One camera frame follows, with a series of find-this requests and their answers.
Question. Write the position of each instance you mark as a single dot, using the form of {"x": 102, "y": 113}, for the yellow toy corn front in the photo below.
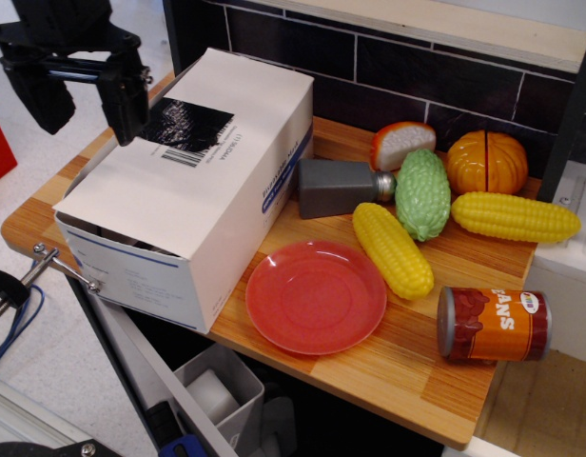
{"x": 392, "y": 250}

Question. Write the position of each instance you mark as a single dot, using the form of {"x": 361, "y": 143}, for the toy cheese wedge red rind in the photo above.
{"x": 391, "y": 144}

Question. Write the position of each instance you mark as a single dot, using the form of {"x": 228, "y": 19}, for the white cardboard box with tape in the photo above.
{"x": 168, "y": 224}

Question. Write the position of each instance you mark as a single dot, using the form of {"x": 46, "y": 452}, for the red plastic plate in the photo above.
{"x": 316, "y": 298}

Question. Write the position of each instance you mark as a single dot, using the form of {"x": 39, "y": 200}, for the yellow toy corn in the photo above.
{"x": 514, "y": 218}
{"x": 392, "y": 250}

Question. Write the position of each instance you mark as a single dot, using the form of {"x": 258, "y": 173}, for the yellow toy corn right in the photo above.
{"x": 514, "y": 218}

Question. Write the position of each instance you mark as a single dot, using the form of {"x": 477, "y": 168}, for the grey plastic bin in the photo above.
{"x": 228, "y": 393}

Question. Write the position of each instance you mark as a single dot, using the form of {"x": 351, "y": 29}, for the toy beans can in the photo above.
{"x": 493, "y": 324}

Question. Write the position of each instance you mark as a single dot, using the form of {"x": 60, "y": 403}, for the orange toy pumpkin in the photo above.
{"x": 488, "y": 161}

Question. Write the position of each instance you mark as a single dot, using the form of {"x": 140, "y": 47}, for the grey toy shaker bottle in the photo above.
{"x": 329, "y": 188}

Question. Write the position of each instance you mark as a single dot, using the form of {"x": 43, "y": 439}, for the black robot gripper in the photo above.
{"x": 66, "y": 27}

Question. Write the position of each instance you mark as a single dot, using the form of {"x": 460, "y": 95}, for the green toy bitter gourd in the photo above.
{"x": 423, "y": 195}

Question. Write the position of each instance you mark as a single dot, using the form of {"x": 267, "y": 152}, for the metal table clamp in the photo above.
{"x": 15, "y": 292}

